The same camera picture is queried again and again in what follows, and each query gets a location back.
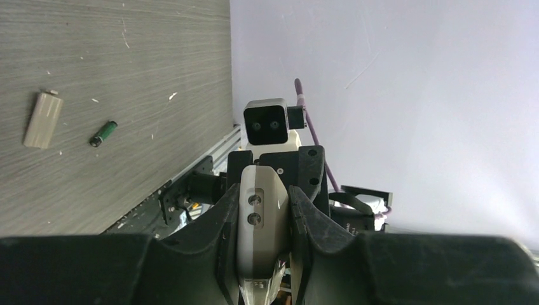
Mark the green battery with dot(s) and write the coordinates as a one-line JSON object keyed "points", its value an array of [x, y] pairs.
{"points": [[99, 137]]}

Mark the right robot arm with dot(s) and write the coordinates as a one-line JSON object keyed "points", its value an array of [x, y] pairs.
{"points": [[356, 209]]}

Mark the white remote control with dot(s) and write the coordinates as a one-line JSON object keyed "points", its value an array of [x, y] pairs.
{"points": [[263, 241]]}

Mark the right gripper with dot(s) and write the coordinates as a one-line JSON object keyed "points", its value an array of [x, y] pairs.
{"points": [[304, 168]]}

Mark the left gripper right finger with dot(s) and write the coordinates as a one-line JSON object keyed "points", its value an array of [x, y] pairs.
{"points": [[332, 266]]}

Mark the beige battery cover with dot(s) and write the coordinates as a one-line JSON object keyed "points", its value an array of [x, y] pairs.
{"points": [[44, 119]]}

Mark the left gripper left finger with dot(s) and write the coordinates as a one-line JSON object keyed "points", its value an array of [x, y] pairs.
{"points": [[195, 265]]}

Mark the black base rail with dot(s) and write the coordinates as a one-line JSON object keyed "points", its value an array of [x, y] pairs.
{"points": [[175, 204]]}

